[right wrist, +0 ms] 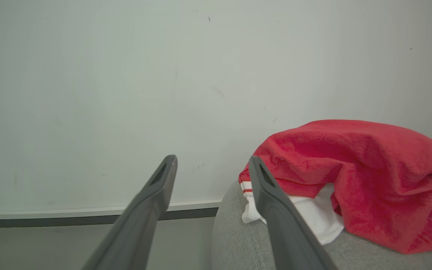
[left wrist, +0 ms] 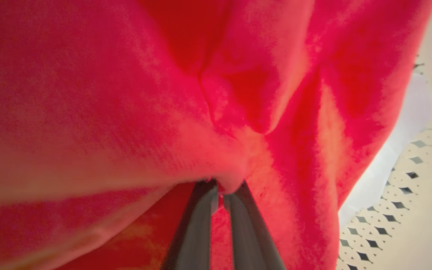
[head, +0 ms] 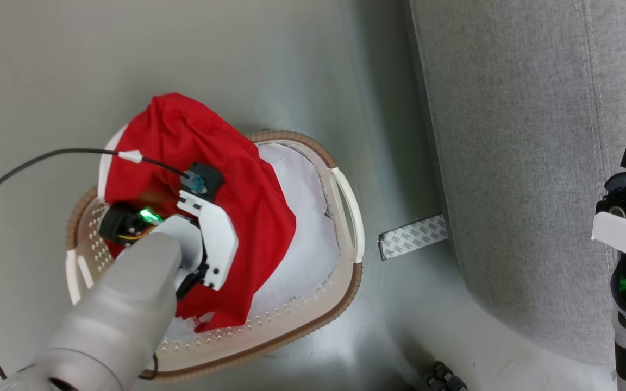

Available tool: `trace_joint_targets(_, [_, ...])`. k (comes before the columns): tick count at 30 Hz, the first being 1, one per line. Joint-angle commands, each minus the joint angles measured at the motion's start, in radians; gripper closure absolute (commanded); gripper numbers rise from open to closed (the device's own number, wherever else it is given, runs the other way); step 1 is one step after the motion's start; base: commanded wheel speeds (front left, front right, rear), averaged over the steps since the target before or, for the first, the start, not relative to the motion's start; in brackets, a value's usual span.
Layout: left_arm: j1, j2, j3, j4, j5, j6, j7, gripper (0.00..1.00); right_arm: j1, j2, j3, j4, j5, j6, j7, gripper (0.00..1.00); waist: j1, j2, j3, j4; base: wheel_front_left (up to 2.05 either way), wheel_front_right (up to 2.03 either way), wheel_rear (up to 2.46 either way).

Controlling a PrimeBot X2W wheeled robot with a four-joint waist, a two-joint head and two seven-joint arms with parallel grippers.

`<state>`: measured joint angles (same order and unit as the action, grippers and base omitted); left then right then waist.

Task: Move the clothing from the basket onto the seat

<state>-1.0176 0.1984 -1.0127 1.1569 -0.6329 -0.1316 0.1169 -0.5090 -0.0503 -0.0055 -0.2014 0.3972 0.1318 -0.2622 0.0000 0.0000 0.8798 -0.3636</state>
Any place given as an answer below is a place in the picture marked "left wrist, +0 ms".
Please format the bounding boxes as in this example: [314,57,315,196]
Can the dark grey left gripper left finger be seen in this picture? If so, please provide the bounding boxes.
[160,179,219,270]

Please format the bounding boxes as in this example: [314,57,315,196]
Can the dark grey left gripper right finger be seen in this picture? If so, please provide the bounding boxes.
[223,181,287,270]

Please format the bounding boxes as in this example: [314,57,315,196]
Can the red garment with black logo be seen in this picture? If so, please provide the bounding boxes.
[0,0,432,270]

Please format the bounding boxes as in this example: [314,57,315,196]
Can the white perforated laundry basket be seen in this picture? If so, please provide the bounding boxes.
[335,0,432,270]

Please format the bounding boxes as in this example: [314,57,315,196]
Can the white garment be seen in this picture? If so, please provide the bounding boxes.
[337,72,432,230]

